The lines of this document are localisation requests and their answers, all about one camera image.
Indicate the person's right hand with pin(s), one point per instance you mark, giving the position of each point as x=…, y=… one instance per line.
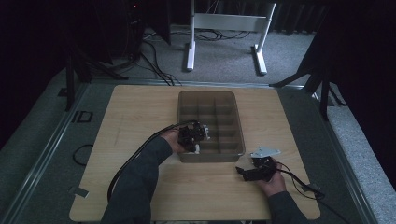
x=274, y=185

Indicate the white metal desk frame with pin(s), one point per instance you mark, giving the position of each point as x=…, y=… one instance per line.
x=229, y=22

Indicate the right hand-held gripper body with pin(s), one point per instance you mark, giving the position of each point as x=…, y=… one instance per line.
x=264, y=165

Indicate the person's left hand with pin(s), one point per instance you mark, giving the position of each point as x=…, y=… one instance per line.
x=172, y=140

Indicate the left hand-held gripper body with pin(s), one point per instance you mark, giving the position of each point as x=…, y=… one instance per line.
x=191, y=132

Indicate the black metal stand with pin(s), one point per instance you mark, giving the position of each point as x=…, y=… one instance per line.
x=70, y=84
x=324, y=96

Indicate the grey tape piece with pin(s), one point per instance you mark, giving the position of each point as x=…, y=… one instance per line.
x=81, y=192
x=312, y=187

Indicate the translucent brown divided organizer box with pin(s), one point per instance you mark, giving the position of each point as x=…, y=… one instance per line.
x=218, y=124

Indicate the small white object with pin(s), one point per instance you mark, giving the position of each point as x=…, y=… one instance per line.
x=196, y=149

